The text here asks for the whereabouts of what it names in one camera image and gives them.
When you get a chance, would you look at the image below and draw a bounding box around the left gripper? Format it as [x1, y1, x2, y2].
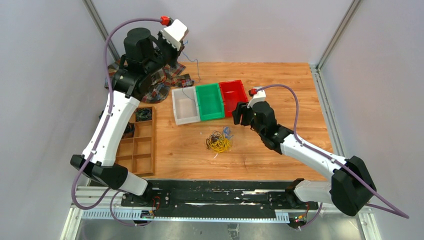
[144, 30, 186, 76]

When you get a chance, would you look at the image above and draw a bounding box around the blue cable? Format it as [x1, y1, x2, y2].
[180, 39, 202, 104]

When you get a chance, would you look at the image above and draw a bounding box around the cable pile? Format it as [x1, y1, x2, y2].
[205, 126, 235, 155]

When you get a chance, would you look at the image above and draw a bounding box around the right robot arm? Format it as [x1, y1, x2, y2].
[232, 101, 377, 217]

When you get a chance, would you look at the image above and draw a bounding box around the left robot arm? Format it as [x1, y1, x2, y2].
[70, 25, 189, 207]

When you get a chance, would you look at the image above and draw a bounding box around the red plastic bin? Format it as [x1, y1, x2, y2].
[218, 79, 248, 118]

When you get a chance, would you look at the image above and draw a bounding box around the plaid cloth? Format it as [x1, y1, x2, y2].
[105, 58, 194, 106]

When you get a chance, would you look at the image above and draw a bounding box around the green plastic bin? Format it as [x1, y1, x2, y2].
[195, 83, 225, 122]

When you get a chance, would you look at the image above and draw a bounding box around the white plastic bin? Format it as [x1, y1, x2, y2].
[171, 86, 201, 125]

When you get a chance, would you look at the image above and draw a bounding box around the wooden divided tray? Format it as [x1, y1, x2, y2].
[115, 106, 157, 177]

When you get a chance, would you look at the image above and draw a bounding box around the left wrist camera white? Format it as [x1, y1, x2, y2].
[159, 16, 189, 51]

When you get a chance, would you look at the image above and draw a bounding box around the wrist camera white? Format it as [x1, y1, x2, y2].
[247, 86, 266, 108]
[159, 16, 189, 51]

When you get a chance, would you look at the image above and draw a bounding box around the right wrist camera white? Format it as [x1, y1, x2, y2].
[247, 86, 266, 108]

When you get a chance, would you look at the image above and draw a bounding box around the dark cable bundle in tray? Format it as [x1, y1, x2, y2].
[135, 107, 153, 122]

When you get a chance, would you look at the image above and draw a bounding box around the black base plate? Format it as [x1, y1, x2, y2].
[120, 179, 319, 220]

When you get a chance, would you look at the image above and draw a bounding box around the aluminium front rail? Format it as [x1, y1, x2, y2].
[60, 194, 382, 240]

